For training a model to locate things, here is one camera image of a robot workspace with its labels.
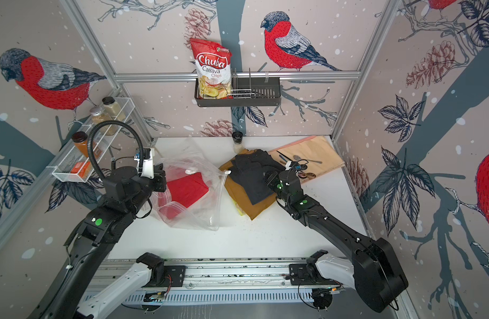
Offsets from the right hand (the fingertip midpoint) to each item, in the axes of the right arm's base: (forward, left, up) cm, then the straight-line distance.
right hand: (266, 174), depth 83 cm
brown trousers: (-12, +6, -10) cm, 17 cm away
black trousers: (+1, +8, +1) cm, 8 cm away
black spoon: (+22, -15, -17) cm, 32 cm away
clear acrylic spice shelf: (-8, +70, +15) cm, 72 cm away
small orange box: (-11, +63, +15) cm, 66 cm away
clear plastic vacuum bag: (+21, +42, -17) cm, 50 cm away
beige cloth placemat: (+24, -26, -17) cm, 39 cm away
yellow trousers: (-11, +11, -12) cm, 20 cm away
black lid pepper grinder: (+28, +15, -7) cm, 32 cm away
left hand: (-8, +36, +18) cm, 41 cm away
